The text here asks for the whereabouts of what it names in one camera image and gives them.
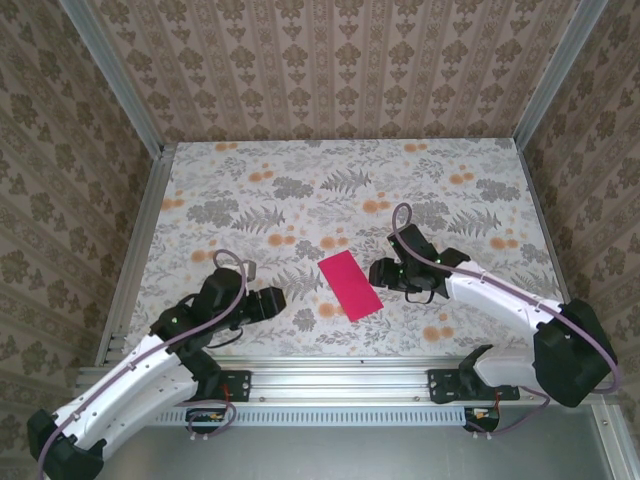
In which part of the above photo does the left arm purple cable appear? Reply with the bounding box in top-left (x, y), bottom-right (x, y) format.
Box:
top-left (39, 248), bottom-right (251, 480)

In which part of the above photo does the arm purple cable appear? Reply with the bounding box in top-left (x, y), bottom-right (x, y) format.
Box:
top-left (39, 248), bottom-right (251, 480)
top-left (391, 202), bottom-right (623, 441)

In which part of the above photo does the aluminium side rail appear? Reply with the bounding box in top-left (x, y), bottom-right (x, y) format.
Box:
top-left (514, 139), bottom-right (591, 364)
top-left (94, 144), bottom-right (176, 366)

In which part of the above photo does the slotted grey cable duct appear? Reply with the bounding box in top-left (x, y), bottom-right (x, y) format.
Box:
top-left (154, 405), bottom-right (474, 426)

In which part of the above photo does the floral table cover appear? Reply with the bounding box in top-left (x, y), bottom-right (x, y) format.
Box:
top-left (122, 139), bottom-right (576, 359)

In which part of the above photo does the small circuit board with wires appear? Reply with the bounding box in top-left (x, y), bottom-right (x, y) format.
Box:
top-left (185, 407), bottom-right (225, 435)
top-left (463, 405), bottom-right (502, 432)

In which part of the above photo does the long aluminium base rail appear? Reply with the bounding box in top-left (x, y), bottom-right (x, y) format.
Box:
top-left (74, 355), bottom-right (621, 401)

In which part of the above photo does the aluminium frame post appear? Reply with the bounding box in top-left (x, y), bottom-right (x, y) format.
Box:
top-left (512, 0), bottom-right (599, 146)
top-left (59, 0), bottom-right (169, 156)

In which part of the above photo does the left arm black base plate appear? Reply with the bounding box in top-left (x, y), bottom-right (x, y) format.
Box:
top-left (189, 368), bottom-right (253, 403)

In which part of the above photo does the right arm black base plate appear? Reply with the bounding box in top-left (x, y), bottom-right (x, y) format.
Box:
top-left (428, 368), bottom-right (521, 404)

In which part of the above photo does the pink paper sheet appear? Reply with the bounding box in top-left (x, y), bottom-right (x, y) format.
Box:
top-left (318, 251), bottom-right (385, 323)

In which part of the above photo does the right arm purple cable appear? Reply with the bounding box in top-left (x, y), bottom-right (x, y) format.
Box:
top-left (391, 202), bottom-right (623, 441)

